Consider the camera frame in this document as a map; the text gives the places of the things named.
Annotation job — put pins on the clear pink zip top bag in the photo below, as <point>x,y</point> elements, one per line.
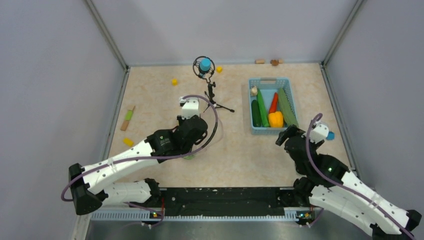
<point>215,135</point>

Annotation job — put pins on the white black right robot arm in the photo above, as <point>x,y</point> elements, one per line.
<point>329,184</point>

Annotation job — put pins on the yellow block near left edge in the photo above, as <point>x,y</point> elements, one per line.
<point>128,142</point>

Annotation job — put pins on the wooden cork pieces at wall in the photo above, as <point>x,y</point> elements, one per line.
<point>273,62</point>

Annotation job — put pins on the blue microphone in shock mount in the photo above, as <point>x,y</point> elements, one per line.
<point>203,67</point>

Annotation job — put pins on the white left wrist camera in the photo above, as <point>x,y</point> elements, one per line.
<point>189,107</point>

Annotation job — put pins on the light blue perforated plastic basket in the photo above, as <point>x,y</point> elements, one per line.
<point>268,86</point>

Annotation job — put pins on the dark green cucumber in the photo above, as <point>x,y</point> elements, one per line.
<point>255,113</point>

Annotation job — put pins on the pale green bitter gourd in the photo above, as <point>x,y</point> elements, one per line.
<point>285,107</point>

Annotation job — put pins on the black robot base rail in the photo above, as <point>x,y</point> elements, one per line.
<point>230,203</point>

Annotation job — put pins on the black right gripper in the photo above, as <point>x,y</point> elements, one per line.
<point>291,130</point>

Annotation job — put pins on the yellow bell pepper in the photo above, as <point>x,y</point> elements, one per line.
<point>276,119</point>

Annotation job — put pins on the green and wood block stick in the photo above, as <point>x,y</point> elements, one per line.
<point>127,118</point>

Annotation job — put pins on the wrinkled orange-red chili pepper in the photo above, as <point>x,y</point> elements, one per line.
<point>274,104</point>

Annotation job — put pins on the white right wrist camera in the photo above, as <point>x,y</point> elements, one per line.
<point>319,132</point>

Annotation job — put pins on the green leafy vegetable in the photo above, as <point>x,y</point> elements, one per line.
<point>262,109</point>

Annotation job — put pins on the blue cube block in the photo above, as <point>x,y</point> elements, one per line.
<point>330,136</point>

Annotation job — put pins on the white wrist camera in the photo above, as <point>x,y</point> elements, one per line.
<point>319,132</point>
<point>189,107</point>

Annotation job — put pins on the yellow cube left of microphone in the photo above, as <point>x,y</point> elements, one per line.
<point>174,82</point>

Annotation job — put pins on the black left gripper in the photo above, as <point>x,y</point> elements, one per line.
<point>181,120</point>

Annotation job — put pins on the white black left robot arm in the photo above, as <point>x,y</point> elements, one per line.
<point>96,185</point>

